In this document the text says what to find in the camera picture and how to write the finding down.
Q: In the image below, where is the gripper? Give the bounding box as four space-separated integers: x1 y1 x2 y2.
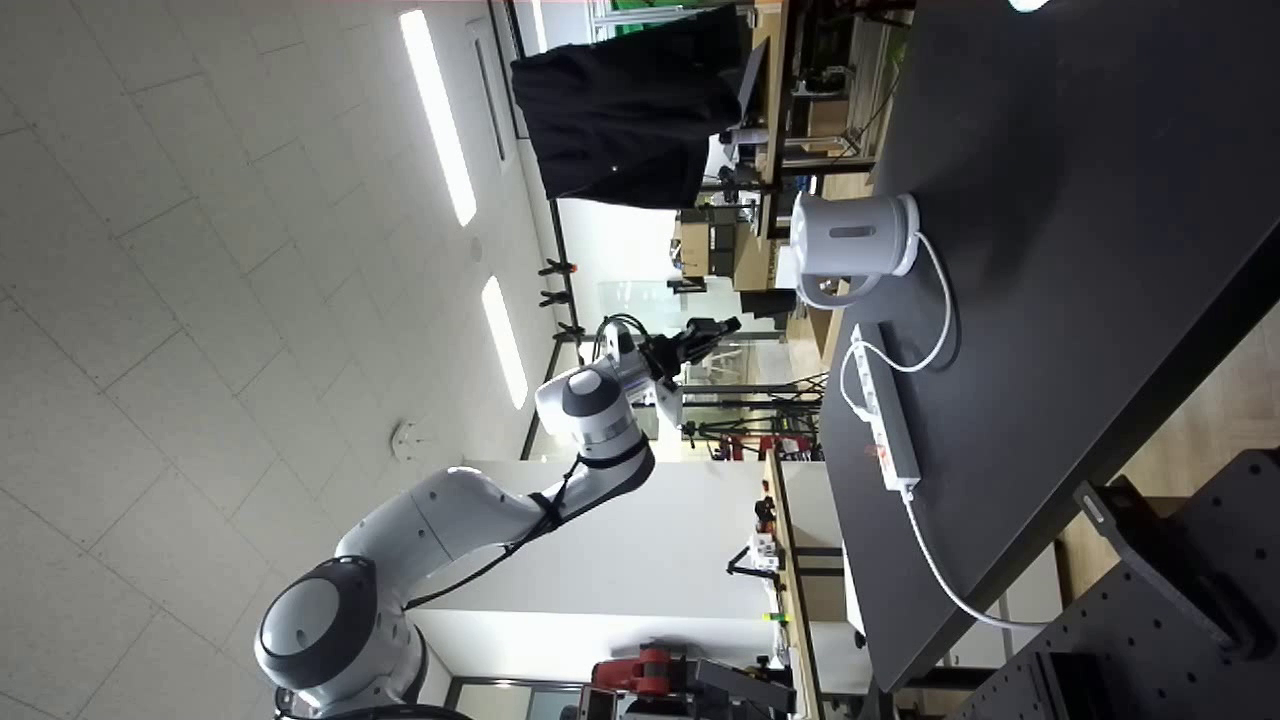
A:
640 316 743 382

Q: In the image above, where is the white electric kettle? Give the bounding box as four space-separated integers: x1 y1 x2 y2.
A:
789 191 922 310

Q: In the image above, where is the group of black tripods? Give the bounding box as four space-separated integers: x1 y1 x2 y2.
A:
680 372 831 463

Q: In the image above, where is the row of black clamps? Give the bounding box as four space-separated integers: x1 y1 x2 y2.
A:
538 258 587 341

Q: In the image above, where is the white power strip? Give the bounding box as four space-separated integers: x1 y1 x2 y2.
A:
849 322 922 494

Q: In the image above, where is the long ceiling light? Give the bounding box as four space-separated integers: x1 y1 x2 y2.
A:
481 276 530 411
398 9 479 228

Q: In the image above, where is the black cloth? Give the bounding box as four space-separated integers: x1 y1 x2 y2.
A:
510 4 749 212

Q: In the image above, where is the row of wooden desks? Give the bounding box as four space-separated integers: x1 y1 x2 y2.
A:
676 0 916 293

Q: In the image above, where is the red and black machine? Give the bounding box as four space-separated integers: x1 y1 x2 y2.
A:
578 643 801 720

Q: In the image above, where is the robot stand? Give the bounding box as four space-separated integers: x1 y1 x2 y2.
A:
948 449 1280 720

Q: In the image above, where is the white partition wall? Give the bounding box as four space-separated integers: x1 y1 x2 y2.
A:
408 459 793 623

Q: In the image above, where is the white kettle cable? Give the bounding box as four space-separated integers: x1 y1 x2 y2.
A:
838 231 957 422

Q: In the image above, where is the white power strip cable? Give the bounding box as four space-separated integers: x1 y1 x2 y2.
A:
900 486 1048 631

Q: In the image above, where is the black clamp mount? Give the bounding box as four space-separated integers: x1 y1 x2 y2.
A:
1074 477 1253 661

